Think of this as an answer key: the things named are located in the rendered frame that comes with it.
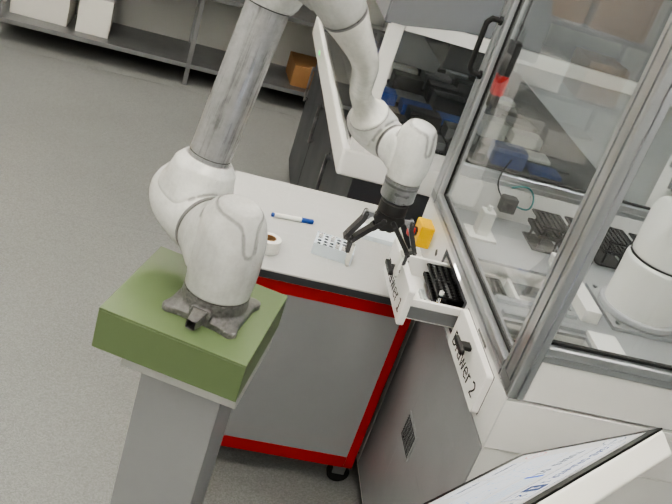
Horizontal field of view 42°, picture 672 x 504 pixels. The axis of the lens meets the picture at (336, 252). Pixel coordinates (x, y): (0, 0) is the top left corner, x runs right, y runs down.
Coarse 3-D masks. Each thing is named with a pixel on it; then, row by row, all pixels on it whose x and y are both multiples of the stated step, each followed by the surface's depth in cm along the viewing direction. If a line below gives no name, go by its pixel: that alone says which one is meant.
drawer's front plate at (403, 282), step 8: (392, 248) 248; (400, 248) 243; (392, 256) 246; (384, 272) 251; (400, 272) 235; (408, 272) 231; (400, 280) 233; (408, 280) 227; (400, 288) 232; (408, 288) 225; (392, 296) 237; (400, 296) 230; (408, 296) 224; (392, 304) 236; (400, 304) 228; (408, 304) 225; (400, 312) 227; (400, 320) 227
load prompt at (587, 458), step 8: (600, 448) 147; (608, 448) 145; (584, 456) 145; (592, 456) 142; (568, 464) 142; (576, 464) 140; (584, 464) 137; (560, 472) 137; (568, 472) 135; (544, 480) 135; (552, 480) 133; (528, 488) 133; (536, 488) 131; (512, 496) 130; (520, 496) 128; (528, 496) 127
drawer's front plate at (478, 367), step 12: (468, 312) 222; (456, 324) 225; (468, 324) 217; (468, 336) 215; (480, 348) 208; (456, 360) 219; (468, 360) 211; (480, 360) 204; (468, 372) 210; (480, 372) 203; (468, 384) 208; (480, 384) 201; (468, 396) 206; (480, 396) 201
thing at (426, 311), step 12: (408, 264) 249; (420, 264) 250; (444, 264) 250; (420, 276) 252; (420, 288) 246; (420, 300) 227; (408, 312) 228; (420, 312) 228; (432, 312) 229; (444, 312) 229; (456, 312) 230; (444, 324) 231
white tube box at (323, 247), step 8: (320, 232) 267; (320, 240) 263; (328, 240) 264; (336, 240) 266; (344, 240) 267; (312, 248) 260; (320, 248) 260; (328, 248) 260; (328, 256) 261; (336, 256) 261; (344, 256) 260; (352, 256) 260
